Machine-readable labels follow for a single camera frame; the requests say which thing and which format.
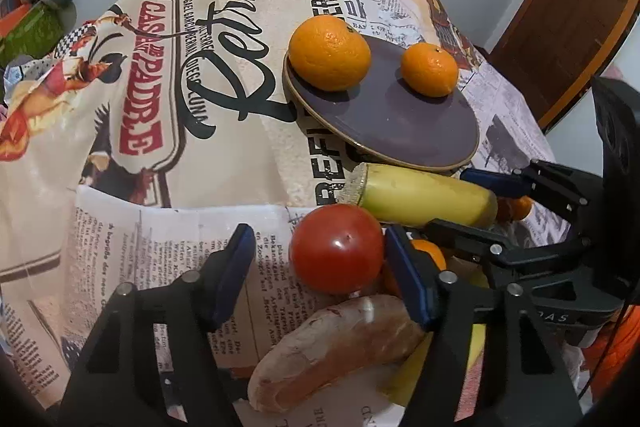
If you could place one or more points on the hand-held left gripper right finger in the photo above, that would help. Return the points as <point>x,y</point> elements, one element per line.
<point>407,277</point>

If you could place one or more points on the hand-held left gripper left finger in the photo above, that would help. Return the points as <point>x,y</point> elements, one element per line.
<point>235,272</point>

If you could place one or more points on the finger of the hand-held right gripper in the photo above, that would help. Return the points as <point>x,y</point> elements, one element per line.
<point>492,183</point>
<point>465,234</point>

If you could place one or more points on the small orange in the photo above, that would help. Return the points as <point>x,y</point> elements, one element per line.
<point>430,254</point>
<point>520,208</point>

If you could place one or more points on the yellow banana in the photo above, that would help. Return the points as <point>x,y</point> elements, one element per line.
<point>407,382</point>
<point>425,199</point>

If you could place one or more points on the red tomato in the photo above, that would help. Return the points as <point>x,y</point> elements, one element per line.
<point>335,249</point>

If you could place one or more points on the pinkish sweet potato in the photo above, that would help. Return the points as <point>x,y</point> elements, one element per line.
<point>325,347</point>

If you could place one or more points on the dark purple round plate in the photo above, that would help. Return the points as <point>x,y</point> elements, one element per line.
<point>390,117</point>

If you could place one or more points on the person's right forearm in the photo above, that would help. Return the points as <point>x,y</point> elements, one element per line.
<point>607,352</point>

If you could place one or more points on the printed newspaper-style tablecloth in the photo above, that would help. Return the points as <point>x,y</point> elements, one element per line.
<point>150,232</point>

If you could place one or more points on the medium orange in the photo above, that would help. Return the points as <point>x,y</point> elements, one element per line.
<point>430,69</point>

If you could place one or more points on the brown wooden door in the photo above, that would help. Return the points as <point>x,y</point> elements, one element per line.
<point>565,22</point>

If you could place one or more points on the large orange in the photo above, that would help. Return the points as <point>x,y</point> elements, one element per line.
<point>327,54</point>

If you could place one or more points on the blue white plastic bag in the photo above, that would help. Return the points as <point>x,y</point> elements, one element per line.
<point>22,79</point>

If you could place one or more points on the green bag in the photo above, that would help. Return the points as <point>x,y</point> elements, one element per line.
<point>32,32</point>

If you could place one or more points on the orange red box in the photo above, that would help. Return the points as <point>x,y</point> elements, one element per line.
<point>12,19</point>

